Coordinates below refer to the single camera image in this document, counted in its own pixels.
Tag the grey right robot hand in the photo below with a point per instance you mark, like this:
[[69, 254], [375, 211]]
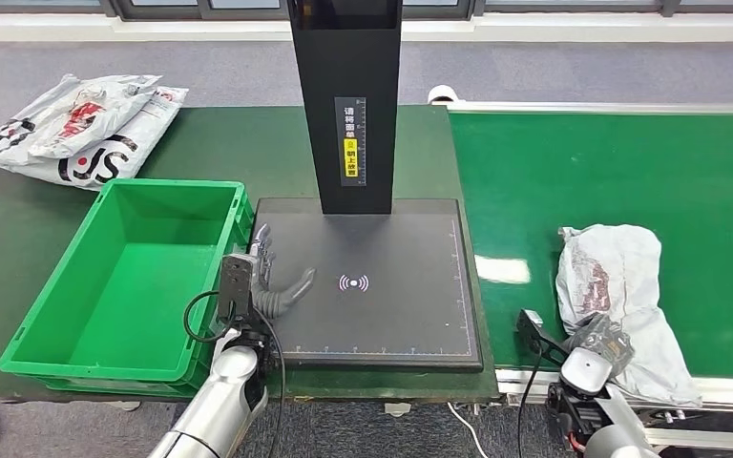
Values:
[[603, 338]]

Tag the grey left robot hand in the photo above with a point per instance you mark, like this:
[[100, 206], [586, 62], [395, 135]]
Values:
[[281, 300]]

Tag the grey parcel red print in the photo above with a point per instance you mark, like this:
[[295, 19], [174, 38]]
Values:
[[619, 278]]

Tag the green conveyor belt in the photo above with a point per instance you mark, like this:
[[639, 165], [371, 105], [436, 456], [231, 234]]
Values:
[[594, 164]]

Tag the white parcel bag black letters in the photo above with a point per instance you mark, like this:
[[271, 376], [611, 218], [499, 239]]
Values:
[[136, 142]]

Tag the black inbound scanner machine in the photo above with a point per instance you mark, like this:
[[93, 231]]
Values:
[[351, 63]]

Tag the white conveyor end roller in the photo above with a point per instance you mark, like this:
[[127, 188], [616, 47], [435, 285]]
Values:
[[444, 94]]

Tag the white parcel bag red print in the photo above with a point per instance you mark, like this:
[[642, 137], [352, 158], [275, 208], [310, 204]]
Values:
[[79, 120]]

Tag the green plastic crate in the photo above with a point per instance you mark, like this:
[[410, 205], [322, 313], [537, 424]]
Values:
[[139, 303]]

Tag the white clip under table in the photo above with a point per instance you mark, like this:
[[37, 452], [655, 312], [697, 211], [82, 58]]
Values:
[[397, 409]]

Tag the black yellow label sticker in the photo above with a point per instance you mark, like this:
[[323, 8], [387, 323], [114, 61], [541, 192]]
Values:
[[351, 142]]

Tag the black left wrist camera plate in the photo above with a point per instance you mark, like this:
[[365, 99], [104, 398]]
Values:
[[237, 287]]

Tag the black wrist camera plate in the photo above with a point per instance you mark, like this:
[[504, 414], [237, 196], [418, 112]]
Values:
[[237, 287], [531, 328]]

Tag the black right wrist camera plate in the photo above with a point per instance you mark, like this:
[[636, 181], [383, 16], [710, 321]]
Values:
[[531, 328]]

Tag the aluminium conveyor frame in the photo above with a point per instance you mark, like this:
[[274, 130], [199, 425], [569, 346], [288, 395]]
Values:
[[594, 107]]

